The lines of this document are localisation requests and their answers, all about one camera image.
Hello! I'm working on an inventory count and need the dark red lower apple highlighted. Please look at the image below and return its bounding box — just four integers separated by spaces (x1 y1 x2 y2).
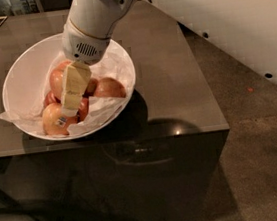
78 97 89 122

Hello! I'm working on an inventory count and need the white gripper with vents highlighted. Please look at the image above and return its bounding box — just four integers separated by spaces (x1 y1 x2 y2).
61 20 110 117

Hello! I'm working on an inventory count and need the large top red-yellow apple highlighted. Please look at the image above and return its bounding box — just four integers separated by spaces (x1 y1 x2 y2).
49 61 70 100

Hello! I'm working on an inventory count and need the front apple with sticker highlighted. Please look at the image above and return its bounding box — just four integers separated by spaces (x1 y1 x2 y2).
42 102 78 136

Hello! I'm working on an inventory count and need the white crumpled paper liner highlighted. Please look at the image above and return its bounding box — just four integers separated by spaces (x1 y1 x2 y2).
0 36 141 146

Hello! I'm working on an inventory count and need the hidden left red apple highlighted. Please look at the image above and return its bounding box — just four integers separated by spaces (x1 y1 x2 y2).
43 91 60 108

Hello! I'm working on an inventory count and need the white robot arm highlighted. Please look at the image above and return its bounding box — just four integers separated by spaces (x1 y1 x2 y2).
62 0 277 85

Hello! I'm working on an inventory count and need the right red-yellow apple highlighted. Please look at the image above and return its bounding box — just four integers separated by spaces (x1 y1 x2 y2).
93 77 126 98

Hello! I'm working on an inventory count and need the white bowl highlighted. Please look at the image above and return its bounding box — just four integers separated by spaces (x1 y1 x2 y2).
0 24 143 148

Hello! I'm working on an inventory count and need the dark cabinet row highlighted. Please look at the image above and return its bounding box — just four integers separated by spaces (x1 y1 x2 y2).
40 0 72 12

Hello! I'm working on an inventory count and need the small middle apple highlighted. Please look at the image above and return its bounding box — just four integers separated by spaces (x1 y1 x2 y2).
83 78 98 97

